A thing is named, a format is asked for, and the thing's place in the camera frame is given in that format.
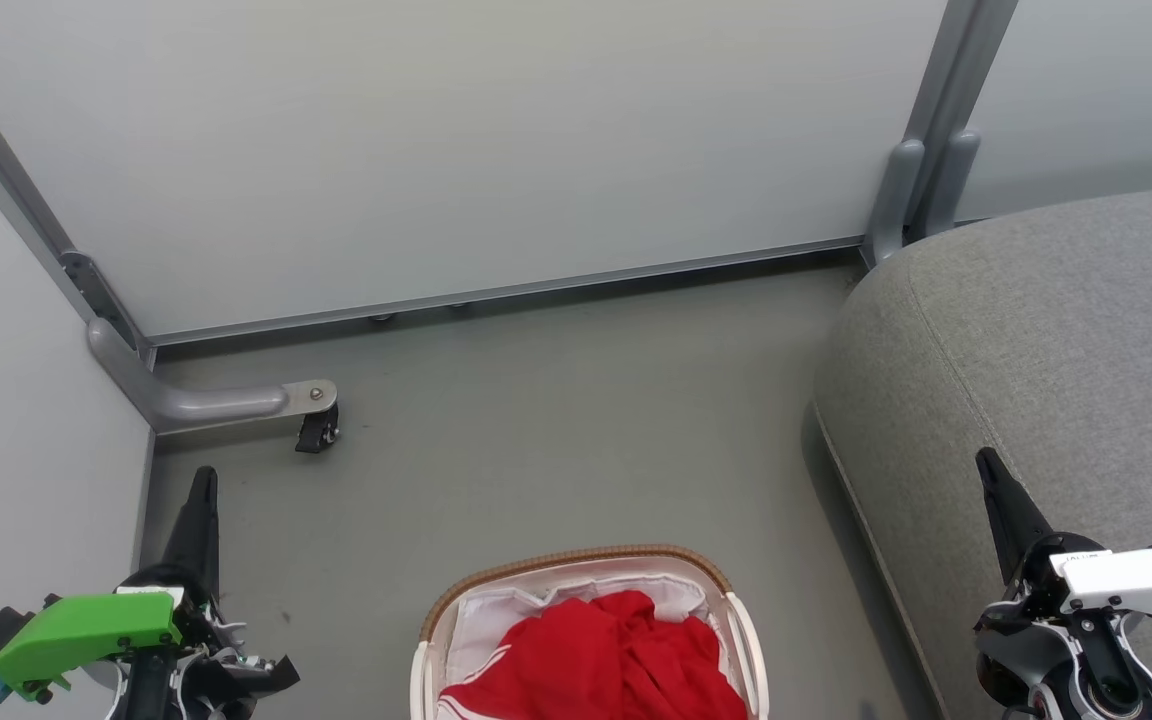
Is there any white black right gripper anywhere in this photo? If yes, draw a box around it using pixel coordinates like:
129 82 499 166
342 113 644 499
974 446 1152 646

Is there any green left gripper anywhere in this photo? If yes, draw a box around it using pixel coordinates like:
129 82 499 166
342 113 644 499
0 466 239 701

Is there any red and white garment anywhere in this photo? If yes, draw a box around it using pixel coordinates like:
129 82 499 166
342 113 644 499
436 645 547 720

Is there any grey fabric sofa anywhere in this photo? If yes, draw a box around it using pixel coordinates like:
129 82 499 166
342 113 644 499
812 180 1152 720

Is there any red cloth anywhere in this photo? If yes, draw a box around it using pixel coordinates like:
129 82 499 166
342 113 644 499
496 590 750 720

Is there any grey curved partition foot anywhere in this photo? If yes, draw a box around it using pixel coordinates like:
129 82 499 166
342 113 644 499
86 317 339 435

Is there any black caster wheel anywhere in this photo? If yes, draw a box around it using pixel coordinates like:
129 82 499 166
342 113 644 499
295 404 341 455

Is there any white fabric basket liner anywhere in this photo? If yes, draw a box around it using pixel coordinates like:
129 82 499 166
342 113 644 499
448 572 729 706

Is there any white laundry basket brown rim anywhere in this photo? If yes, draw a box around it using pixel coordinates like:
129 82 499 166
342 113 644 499
410 544 770 720

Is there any grey partition post with hinge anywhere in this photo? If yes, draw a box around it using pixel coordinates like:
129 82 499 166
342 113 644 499
0 38 155 366

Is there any grey double partition post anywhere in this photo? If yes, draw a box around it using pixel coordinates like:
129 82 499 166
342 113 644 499
860 0 1023 269

